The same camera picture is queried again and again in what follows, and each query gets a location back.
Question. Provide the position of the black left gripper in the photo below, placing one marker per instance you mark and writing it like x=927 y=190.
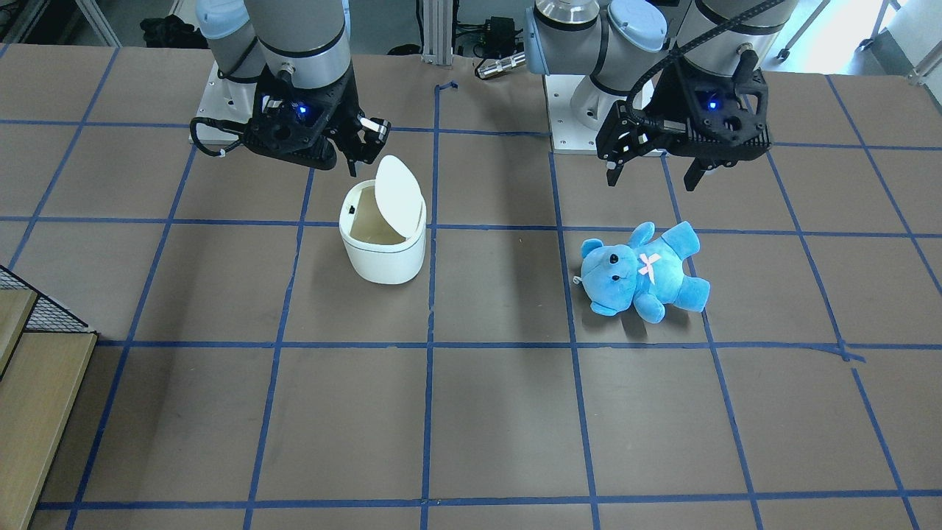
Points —
x=672 y=98

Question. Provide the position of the blue teddy bear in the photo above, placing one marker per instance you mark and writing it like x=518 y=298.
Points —
x=646 y=273

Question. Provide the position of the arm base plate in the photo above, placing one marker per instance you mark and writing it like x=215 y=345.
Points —
x=576 y=111
x=223 y=100

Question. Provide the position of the white trash can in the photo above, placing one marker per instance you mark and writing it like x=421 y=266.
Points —
x=383 y=225

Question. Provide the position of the wire basket with wood box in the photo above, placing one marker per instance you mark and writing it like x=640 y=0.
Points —
x=45 y=351

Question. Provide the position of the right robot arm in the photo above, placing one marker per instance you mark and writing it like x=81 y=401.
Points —
x=295 y=56

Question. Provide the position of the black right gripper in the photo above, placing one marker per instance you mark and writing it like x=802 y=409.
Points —
x=343 y=103

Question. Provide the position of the aluminium frame post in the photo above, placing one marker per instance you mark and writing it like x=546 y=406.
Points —
x=437 y=35

